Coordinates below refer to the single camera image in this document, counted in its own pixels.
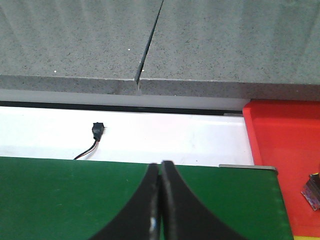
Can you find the grey stone slab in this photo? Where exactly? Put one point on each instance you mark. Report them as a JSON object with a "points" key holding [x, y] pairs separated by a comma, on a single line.
{"points": [[244, 49], [74, 46]]}

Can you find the grey stone slab right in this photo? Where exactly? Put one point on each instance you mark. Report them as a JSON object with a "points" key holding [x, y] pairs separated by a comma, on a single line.
{"points": [[244, 49]]}

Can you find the red plastic tray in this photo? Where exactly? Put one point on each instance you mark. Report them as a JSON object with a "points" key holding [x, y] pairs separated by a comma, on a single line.
{"points": [[285, 134]]}

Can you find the green conveyor belt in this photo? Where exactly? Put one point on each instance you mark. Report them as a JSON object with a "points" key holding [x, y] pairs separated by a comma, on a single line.
{"points": [[54, 199]]}

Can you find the red mushroom push button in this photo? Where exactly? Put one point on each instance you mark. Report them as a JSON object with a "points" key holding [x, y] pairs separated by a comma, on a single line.
{"points": [[311, 191]]}

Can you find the yellow plastic tray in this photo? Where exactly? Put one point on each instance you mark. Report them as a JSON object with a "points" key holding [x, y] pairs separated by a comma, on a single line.
{"points": [[296, 237]]}

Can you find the grey stone slab left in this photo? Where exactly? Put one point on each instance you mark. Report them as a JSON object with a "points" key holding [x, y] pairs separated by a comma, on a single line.
{"points": [[74, 46]]}

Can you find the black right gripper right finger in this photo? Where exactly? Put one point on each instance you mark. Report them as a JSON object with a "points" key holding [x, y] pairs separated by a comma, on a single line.
{"points": [[185, 217]]}

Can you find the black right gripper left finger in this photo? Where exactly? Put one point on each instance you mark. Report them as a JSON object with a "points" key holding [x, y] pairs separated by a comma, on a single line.
{"points": [[140, 218]]}

